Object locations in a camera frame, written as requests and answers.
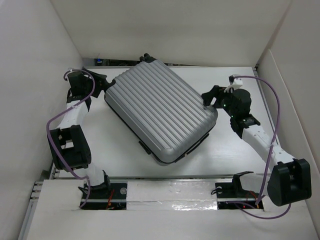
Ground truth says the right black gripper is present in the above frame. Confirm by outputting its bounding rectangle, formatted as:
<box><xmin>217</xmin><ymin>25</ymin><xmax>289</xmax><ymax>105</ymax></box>
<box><xmin>200</xmin><ymin>86</ymin><xmax>236</xmax><ymax>118</ymax></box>

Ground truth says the grey hard-shell suitcase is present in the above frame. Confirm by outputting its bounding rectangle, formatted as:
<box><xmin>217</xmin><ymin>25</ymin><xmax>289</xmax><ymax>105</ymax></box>
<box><xmin>104</xmin><ymin>53</ymin><xmax>218</xmax><ymax>165</ymax></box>

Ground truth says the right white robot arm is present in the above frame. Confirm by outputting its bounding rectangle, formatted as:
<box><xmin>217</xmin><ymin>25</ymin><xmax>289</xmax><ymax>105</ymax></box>
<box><xmin>201</xmin><ymin>85</ymin><xmax>312</xmax><ymax>207</ymax></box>

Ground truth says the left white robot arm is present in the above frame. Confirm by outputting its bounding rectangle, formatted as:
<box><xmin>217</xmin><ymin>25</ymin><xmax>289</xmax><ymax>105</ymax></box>
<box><xmin>46</xmin><ymin>68</ymin><xmax>116</xmax><ymax>199</ymax></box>

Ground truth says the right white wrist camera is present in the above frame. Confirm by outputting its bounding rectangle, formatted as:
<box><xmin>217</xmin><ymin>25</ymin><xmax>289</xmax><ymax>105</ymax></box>
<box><xmin>224</xmin><ymin>74</ymin><xmax>243</xmax><ymax>93</ymax></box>

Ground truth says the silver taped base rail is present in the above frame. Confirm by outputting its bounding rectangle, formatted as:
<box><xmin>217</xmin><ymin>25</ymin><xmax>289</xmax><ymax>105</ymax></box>
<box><xmin>80</xmin><ymin>178</ymin><xmax>264</xmax><ymax>211</ymax></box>

